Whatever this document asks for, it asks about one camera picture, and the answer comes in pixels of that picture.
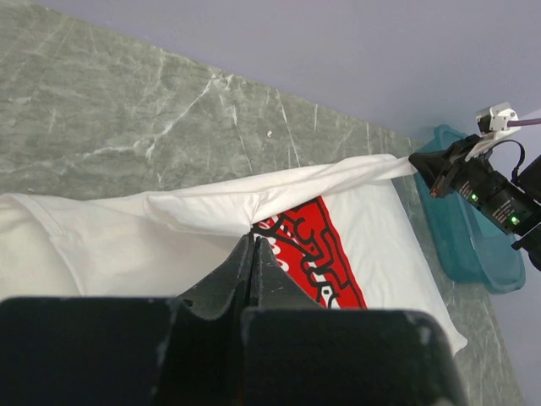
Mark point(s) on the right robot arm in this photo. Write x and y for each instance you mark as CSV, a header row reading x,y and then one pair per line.
x,y
512,205

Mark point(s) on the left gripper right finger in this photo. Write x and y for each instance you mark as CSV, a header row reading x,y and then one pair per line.
x,y
297,353

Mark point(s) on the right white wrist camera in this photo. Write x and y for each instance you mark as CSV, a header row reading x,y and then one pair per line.
x,y
495,124

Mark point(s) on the teal plastic bin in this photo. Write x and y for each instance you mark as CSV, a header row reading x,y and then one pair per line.
x,y
470,247

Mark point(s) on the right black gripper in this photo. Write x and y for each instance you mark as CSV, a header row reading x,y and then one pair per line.
x,y
511,204

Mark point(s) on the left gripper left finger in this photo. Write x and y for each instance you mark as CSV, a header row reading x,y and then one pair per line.
x,y
182,350

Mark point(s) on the white t-shirt red print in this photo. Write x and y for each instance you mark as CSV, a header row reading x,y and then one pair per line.
x,y
338,230

